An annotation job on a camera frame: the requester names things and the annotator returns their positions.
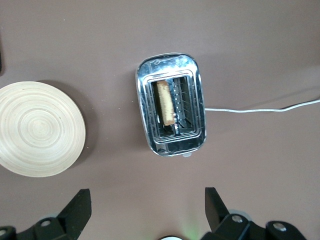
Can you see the slice of brown bread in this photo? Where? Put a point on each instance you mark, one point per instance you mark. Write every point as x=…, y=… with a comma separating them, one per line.
x=165, y=102

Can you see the round light wooden plate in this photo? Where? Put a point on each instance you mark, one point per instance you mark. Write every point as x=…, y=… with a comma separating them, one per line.
x=37, y=130

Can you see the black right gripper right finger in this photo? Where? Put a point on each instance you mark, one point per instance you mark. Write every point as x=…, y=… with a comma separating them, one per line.
x=218, y=220

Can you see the chrome two-slot toaster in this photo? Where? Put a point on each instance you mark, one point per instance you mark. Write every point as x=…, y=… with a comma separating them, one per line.
x=170, y=147

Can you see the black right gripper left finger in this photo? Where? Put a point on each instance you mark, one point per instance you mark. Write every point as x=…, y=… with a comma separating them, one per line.
x=71, y=220

